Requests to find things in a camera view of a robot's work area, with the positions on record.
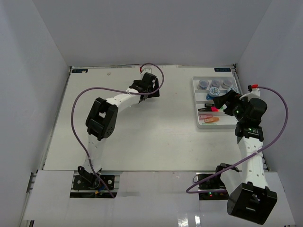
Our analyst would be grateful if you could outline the pink correction tape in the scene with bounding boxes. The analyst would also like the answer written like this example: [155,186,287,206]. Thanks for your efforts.
[198,114,213,120]

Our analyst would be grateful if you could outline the right blue label sticker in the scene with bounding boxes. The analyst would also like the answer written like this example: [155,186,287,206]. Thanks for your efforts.
[214,68,231,72]

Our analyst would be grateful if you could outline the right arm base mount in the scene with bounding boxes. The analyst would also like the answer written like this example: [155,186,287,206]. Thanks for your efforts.
[198,176,229,201]

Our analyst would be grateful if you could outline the white compartment tray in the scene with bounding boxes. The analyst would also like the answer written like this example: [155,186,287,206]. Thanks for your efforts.
[192,76,241,129]

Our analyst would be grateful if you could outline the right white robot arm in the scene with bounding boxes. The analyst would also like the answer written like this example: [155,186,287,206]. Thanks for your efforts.
[214,88,277,225]

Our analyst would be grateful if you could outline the pink cap black highlighter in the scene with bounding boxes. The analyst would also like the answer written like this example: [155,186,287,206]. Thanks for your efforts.
[198,106,219,112]

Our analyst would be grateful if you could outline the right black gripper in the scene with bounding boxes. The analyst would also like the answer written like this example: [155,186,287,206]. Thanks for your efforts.
[213,90,250,122]

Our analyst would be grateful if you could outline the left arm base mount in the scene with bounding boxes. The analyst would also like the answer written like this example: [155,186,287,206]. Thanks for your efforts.
[70,175,120,199]

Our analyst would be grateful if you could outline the left blue label sticker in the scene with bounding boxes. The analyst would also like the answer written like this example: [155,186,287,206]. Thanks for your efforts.
[71,69,88,73]

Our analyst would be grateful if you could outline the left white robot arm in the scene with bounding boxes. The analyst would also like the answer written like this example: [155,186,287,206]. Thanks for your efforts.
[71,72,161,189]

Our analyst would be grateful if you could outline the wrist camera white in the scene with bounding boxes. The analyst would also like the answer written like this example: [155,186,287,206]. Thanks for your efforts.
[140,67,152,74]
[240,84,260,101]

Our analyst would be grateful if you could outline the green cap black highlighter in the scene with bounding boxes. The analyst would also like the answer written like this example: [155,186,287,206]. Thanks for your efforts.
[205,103,215,107]

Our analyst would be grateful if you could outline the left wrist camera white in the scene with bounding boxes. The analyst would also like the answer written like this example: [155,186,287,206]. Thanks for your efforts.
[140,67,152,74]

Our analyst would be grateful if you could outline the green correction tape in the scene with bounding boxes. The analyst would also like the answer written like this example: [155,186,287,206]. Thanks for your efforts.
[201,122,217,126]

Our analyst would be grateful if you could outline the blue label sticker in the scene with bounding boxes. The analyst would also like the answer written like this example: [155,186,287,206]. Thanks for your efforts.
[71,69,88,73]
[214,68,231,72]

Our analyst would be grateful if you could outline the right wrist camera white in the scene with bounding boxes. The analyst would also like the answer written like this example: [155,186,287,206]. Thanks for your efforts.
[240,84,260,101]

